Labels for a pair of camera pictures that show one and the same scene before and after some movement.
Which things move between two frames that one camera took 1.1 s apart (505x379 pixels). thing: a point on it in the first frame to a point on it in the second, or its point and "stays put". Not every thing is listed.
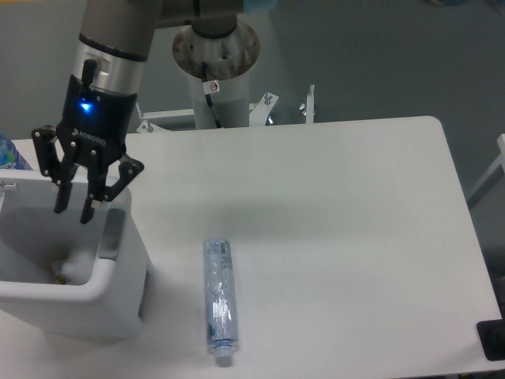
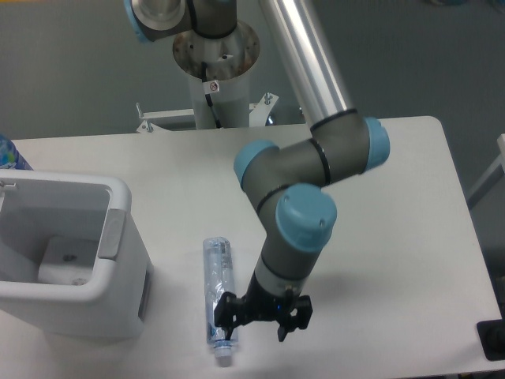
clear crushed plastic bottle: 221,298 stays put
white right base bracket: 260,110 stays put
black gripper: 93,129 to 259,304
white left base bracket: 147,126 stays put
